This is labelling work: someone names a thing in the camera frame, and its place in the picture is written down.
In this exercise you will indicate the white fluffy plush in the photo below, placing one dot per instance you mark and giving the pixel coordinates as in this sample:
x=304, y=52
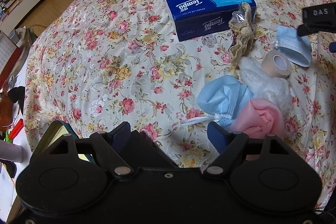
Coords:
x=272, y=89

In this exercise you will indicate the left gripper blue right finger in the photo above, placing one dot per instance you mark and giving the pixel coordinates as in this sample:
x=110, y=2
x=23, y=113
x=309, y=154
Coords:
x=219, y=137

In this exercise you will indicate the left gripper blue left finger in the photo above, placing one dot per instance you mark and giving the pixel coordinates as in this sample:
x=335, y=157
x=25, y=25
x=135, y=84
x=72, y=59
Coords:
x=118, y=138

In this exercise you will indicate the floral bed cover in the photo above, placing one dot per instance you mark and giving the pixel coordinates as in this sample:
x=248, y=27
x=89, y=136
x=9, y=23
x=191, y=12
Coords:
x=103, y=62

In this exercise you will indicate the red marker pen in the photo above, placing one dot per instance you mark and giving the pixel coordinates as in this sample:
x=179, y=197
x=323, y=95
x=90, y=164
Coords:
x=16, y=129

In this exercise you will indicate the pink cloth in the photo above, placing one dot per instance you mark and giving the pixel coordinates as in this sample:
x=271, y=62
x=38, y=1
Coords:
x=259, y=118

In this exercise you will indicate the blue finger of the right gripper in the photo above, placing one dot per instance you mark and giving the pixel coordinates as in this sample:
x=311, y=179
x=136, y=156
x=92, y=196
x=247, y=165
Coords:
x=332, y=47

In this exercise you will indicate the black plush toy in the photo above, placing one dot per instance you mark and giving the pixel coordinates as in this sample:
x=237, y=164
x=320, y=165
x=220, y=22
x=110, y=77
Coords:
x=17, y=95

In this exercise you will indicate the blue Tempo tissue pack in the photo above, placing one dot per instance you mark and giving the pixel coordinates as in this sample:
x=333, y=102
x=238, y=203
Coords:
x=195, y=18

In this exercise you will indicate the beige tape roll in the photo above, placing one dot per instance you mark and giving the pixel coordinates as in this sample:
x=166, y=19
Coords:
x=275, y=64

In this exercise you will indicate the beige crumpled mesh cloth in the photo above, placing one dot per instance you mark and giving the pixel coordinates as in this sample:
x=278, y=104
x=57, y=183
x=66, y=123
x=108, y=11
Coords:
x=243, y=32

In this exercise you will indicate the light blue face mask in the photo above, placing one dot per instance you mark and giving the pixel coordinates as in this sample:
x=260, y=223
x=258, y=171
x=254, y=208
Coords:
x=297, y=49
x=222, y=100

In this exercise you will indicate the low white shelf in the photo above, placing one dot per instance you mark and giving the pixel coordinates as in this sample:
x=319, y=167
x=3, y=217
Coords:
x=16, y=15

